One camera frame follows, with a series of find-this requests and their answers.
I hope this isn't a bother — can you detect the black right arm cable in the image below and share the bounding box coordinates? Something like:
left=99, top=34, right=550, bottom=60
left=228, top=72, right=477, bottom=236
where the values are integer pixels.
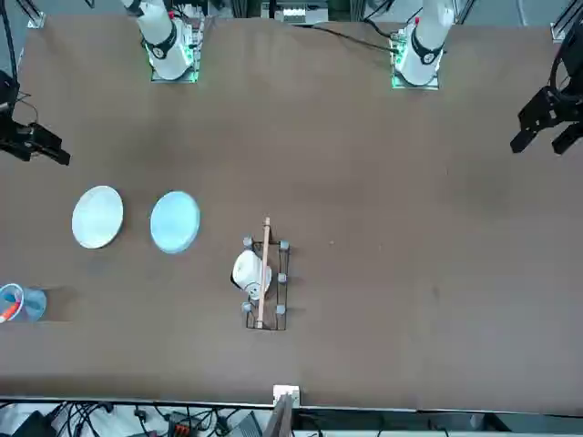
left=0, top=0, right=20, bottom=79

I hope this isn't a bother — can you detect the wooden rod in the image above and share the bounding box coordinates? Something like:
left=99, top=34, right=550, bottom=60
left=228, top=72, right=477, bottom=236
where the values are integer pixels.
left=255, top=217, right=271, bottom=330

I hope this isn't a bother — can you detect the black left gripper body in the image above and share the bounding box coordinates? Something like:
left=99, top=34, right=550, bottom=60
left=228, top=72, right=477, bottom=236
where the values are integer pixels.
left=553, top=63, right=583, bottom=124

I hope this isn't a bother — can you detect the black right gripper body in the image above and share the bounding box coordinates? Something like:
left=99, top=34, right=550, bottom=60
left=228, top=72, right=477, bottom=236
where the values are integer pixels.
left=0, top=68, right=22, bottom=120

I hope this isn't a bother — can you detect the black wire cup rack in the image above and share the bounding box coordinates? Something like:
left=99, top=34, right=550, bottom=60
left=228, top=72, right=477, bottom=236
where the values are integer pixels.
left=240, top=217, right=292, bottom=331

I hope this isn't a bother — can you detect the white power strip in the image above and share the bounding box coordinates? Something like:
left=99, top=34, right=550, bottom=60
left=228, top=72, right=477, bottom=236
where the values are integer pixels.
left=278, top=5, right=307, bottom=25

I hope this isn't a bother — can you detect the black cable on table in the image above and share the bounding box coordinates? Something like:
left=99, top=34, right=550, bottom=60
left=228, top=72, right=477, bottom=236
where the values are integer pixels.
left=312, top=23, right=396, bottom=52

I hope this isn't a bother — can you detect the dark grey power adapter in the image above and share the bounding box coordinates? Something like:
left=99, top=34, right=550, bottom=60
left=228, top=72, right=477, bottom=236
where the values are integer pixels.
left=231, top=412, right=265, bottom=437

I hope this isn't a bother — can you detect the black orange connector strip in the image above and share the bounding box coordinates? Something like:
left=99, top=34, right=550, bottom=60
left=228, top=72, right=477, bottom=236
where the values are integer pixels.
left=167, top=412, right=192, bottom=434

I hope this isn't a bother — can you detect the black box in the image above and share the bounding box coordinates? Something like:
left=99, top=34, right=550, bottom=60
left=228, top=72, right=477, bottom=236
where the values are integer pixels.
left=8, top=409, right=54, bottom=437

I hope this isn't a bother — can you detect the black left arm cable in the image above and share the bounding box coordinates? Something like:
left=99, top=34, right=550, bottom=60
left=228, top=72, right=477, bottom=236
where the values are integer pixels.
left=548, top=26, right=583, bottom=99

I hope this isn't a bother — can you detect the orange red marker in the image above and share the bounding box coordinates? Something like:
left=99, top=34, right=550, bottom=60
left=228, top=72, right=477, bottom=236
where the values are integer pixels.
left=0, top=295, right=23, bottom=325

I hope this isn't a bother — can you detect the white IKEA plate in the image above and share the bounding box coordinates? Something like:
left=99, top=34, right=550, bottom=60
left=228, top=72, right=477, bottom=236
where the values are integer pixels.
left=71, top=185, right=125, bottom=250

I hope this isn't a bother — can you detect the blue IKEA plate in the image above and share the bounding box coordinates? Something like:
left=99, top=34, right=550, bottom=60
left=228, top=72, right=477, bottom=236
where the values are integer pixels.
left=149, top=190, right=201, bottom=255

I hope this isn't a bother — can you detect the aluminium camera post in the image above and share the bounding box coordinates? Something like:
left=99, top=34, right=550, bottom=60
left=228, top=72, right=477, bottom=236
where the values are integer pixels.
left=263, top=393, right=295, bottom=437

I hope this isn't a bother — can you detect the white table edge bracket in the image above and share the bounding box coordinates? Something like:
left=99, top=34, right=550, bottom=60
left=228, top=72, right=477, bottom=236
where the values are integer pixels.
left=272, top=384, right=302, bottom=407

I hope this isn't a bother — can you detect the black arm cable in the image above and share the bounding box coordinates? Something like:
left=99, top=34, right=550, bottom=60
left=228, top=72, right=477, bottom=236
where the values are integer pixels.
left=0, top=0, right=20, bottom=79
left=548, top=26, right=583, bottom=99

